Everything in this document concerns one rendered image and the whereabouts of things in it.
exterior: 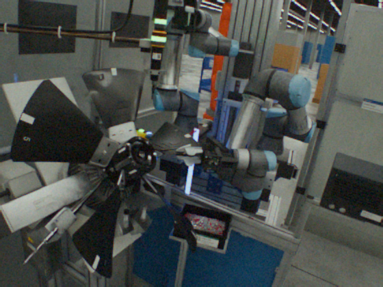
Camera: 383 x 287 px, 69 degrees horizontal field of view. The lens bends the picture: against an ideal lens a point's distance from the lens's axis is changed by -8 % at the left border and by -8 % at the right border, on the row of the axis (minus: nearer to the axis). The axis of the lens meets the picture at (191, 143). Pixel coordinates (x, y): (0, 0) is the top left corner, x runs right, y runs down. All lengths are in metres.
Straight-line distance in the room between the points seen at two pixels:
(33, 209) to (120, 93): 0.47
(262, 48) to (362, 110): 1.15
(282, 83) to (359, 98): 1.47
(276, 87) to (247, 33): 0.64
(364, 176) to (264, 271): 0.66
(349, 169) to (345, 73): 1.51
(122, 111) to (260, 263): 0.92
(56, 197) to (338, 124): 2.20
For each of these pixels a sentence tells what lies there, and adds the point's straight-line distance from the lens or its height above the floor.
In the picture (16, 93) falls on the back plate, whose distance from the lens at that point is 1.13.
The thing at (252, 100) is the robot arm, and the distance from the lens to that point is 1.20.
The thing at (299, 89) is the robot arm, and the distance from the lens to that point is 1.15.
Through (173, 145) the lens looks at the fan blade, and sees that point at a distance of 1.09.
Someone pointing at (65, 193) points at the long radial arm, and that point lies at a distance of 0.93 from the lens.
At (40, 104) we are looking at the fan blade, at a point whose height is 1.38.
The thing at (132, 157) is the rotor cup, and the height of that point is 1.22.
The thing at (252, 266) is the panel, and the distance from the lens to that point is 1.50.
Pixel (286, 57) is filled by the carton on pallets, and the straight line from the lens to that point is 8.85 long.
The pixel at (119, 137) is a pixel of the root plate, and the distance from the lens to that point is 0.98.
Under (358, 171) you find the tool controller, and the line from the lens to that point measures 1.14.
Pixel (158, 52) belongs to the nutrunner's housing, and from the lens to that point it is 0.93.
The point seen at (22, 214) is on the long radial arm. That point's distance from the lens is 0.86.
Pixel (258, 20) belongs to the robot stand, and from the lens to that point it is 1.74.
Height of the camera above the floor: 1.60
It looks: 21 degrees down
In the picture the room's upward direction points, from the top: 8 degrees clockwise
